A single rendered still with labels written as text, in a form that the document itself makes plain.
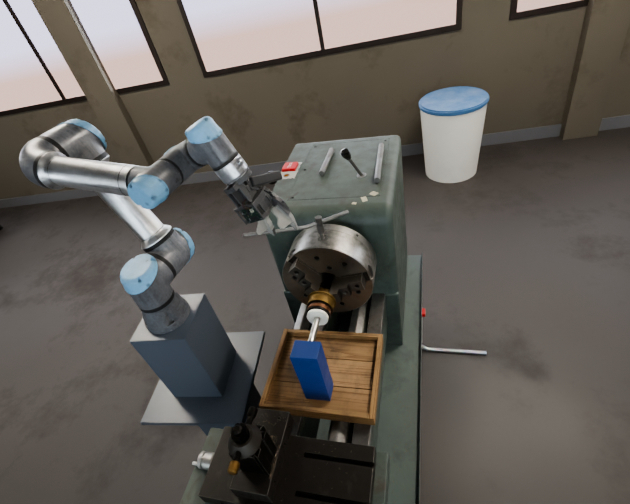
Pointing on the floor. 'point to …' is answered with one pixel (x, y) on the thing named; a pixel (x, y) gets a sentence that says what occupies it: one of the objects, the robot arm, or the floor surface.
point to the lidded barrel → (452, 132)
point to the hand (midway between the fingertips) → (285, 228)
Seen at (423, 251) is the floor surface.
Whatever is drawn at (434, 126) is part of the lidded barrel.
